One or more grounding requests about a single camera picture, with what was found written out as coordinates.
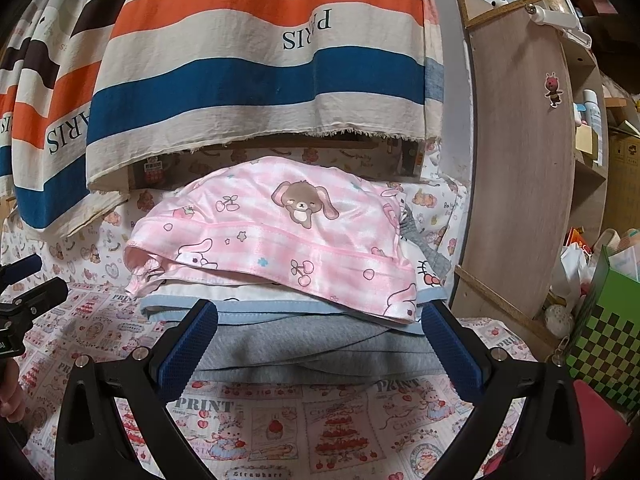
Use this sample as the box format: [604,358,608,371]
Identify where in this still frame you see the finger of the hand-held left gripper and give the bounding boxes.
[10,276,69,319]
[0,254,43,283]

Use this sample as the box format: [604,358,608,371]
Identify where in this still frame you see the white plastic bag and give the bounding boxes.
[550,230,603,311]

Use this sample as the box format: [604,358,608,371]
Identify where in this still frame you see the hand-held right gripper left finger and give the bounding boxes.
[54,299,220,480]

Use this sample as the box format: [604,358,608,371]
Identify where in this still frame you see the white bottle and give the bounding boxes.
[582,89,608,166]

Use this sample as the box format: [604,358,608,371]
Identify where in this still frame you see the cartoon sticker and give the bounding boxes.
[544,72,565,108]

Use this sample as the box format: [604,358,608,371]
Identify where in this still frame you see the strawberry print bed sheet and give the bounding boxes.
[0,280,546,480]

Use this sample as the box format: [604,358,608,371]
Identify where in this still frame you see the wooden cabinet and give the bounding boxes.
[450,0,611,356]

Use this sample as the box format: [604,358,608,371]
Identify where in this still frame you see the cardboard box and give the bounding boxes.
[606,130,640,241]

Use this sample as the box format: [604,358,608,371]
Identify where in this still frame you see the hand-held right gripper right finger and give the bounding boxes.
[421,301,587,480]

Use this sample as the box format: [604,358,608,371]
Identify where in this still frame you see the red fabric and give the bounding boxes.
[480,380,633,480]

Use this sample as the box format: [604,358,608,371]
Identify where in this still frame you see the white cartoon print garment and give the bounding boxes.
[137,180,451,326]

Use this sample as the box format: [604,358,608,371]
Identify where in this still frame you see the bear and heart print sheet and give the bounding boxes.
[0,145,471,291]

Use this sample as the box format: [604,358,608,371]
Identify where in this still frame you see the white plastic clamp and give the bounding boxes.
[525,2,592,47]

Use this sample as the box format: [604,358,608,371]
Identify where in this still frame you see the person's left hand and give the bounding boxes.
[0,357,27,423]

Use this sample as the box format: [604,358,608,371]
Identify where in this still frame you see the pink cartoon print pants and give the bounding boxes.
[124,156,421,325]

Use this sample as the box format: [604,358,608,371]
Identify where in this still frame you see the green checkered box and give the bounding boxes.
[565,245,640,413]

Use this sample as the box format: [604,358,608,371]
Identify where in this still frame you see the striped hanging curtain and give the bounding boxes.
[0,0,446,241]

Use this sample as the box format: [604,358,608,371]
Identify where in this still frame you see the grey folded garment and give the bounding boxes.
[192,205,451,386]

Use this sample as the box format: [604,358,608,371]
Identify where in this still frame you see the white dotted ball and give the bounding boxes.
[545,305,572,339]

